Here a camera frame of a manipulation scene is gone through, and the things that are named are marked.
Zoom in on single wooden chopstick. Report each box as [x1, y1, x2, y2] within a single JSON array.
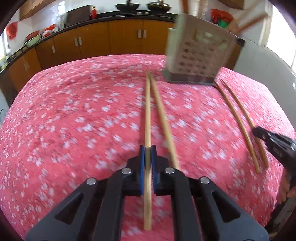
[[226, 12, 269, 35]]

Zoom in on lower wooden kitchen cabinets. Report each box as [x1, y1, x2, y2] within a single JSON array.
[[1, 15, 244, 105]]

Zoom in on wooden kitchen cabinets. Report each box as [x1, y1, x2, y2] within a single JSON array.
[[20, 0, 55, 20], [1, 15, 244, 105]]

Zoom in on upper wooden kitchen cabinets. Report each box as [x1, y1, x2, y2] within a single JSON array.
[[20, 0, 55, 20]]

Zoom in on person's right hand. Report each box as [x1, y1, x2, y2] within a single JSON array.
[[276, 169, 296, 204]]

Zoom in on pink floral tablecloth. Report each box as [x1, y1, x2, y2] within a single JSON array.
[[1, 55, 283, 237]]

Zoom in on window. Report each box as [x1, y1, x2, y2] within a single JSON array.
[[266, 6, 295, 70]]

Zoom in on perforated grey utensil holder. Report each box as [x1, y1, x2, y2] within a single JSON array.
[[163, 14, 238, 86]]

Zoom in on red plastic bag on counter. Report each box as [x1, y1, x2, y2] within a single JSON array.
[[210, 9, 234, 29]]

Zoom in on green basin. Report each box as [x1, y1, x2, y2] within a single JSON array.
[[24, 35, 42, 48]]

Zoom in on lidded dark wok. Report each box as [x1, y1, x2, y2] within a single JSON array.
[[147, 0, 171, 14]]

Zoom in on red basin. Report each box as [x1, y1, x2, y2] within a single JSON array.
[[25, 30, 40, 41]]

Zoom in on dark wooden cutting board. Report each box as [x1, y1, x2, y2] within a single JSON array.
[[66, 5, 91, 27]]

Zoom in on red bottle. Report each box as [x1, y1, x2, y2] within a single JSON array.
[[91, 6, 97, 19]]

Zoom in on black wok on stove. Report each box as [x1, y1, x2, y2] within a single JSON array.
[[115, 0, 140, 14]]

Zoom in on red bag hanging on wall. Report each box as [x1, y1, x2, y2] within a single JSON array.
[[6, 21, 18, 40]]

